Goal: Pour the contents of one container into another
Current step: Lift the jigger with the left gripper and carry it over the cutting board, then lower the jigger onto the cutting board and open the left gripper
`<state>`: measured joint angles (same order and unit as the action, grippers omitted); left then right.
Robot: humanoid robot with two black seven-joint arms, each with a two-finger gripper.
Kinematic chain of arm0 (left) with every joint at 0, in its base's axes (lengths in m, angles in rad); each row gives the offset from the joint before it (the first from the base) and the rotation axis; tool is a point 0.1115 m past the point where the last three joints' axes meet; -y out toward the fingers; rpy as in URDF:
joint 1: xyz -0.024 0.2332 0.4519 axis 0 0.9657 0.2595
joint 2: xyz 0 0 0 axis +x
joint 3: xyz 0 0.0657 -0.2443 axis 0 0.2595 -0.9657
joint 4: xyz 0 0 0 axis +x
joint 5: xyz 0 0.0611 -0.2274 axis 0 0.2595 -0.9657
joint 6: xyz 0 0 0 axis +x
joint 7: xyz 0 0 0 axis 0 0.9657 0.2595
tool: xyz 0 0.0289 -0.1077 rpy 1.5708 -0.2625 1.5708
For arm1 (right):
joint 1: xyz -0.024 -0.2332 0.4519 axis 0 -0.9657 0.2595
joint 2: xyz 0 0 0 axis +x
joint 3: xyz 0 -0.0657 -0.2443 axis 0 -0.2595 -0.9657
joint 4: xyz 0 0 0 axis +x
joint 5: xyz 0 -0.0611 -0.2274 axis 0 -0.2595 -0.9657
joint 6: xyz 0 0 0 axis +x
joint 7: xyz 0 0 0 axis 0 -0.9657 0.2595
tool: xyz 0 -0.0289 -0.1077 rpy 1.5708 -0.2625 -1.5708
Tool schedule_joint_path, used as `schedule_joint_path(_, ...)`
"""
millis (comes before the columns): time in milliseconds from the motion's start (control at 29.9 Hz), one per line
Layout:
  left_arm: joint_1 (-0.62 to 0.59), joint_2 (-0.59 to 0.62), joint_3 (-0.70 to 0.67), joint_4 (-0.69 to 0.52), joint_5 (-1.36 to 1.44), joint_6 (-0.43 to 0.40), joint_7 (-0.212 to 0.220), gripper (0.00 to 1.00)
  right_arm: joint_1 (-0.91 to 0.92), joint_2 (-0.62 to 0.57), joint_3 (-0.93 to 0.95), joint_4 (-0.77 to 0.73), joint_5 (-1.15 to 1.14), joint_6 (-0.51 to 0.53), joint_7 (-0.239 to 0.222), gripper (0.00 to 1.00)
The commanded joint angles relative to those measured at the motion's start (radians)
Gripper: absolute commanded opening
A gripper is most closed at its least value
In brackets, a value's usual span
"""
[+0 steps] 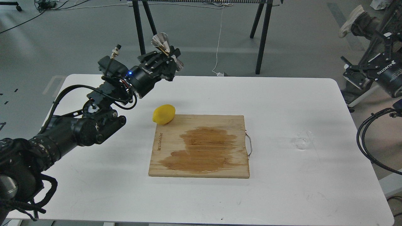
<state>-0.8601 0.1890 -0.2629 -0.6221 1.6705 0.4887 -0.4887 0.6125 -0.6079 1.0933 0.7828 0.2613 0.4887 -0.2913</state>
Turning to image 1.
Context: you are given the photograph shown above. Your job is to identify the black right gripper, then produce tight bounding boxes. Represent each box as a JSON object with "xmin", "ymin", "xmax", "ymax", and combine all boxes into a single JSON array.
[{"xmin": 340, "ymin": 31, "xmax": 402, "ymax": 98}]

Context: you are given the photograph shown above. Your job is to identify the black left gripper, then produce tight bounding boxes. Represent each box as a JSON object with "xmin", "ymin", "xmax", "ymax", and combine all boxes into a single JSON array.
[{"xmin": 127, "ymin": 47, "xmax": 181, "ymax": 99}]

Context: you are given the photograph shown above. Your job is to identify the steel double jigger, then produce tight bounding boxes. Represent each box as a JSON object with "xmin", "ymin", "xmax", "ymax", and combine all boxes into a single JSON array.
[{"xmin": 152, "ymin": 32, "xmax": 184, "ymax": 72}]

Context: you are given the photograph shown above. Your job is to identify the small clear glass cup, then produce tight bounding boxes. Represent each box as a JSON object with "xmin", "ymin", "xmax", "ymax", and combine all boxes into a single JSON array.
[{"xmin": 294, "ymin": 130, "xmax": 314, "ymax": 150}]

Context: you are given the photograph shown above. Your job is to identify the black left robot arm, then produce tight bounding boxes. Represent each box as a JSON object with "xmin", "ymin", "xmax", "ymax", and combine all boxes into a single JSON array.
[{"xmin": 0, "ymin": 43, "xmax": 183, "ymax": 222}]

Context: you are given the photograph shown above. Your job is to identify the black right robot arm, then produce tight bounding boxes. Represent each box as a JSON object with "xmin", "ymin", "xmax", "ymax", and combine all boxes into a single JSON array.
[{"xmin": 342, "ymin": 31, "xmax": 401, "ymax": 177}]

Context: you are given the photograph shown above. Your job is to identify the yellow lemon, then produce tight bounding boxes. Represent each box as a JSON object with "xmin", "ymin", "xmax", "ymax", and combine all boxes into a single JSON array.
[{"xmin": 152, "ymin": 104, "xmax": 176, "ymax": 125}]

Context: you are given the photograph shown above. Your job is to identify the wooden cutting board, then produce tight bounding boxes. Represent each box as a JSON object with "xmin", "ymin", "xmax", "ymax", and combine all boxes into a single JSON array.
[{"xmin": 148, "ymin": 114, "xmax": 250, "ymax": 179}]

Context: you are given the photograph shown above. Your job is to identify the black-legged background table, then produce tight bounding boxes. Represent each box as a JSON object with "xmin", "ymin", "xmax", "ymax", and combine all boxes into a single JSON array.
[{"xmin": 127, "ymin": 0, "xmax": 274, "ymax": 75}]

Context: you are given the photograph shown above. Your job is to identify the white hanging cable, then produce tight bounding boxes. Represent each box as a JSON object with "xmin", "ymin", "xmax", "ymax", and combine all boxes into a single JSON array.
[{"xmin": 211, "ymin": 3, "xmax": 233, "ymax": 77}]

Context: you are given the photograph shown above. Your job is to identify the black floor cables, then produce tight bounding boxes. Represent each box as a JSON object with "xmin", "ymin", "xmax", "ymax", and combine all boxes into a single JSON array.
[{"xmin": 0, "ymin": 0, "xmax": 91, "ymax": 33}]

